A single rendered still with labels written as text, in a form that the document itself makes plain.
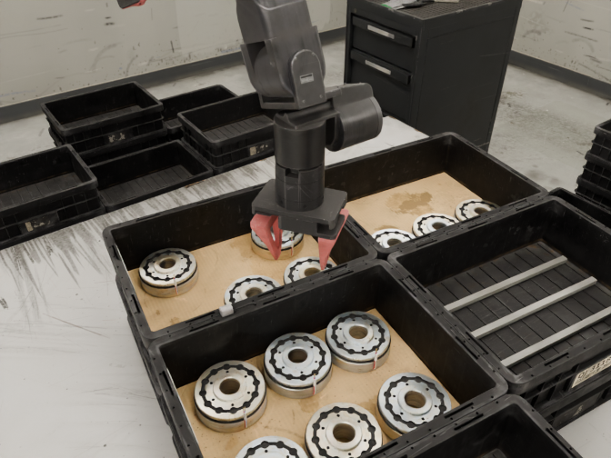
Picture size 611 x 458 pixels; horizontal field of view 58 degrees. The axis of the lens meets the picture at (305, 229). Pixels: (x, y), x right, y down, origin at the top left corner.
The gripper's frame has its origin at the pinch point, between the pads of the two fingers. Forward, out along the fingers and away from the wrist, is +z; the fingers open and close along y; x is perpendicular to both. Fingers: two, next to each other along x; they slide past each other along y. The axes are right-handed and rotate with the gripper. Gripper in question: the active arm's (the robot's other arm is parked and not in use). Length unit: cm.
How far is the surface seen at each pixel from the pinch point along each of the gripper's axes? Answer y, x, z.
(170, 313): 25.4, -4.7, 23.0
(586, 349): -38.7, -8.6, 13.1
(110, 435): 29.1, 12.3, 36.2
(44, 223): 102, -53, 55
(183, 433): 7.9, 20.3, 13.3
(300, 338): 1.5, -4.0, 20.1
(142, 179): 100, -102, 67
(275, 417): 1.0, 8.7, 23.2
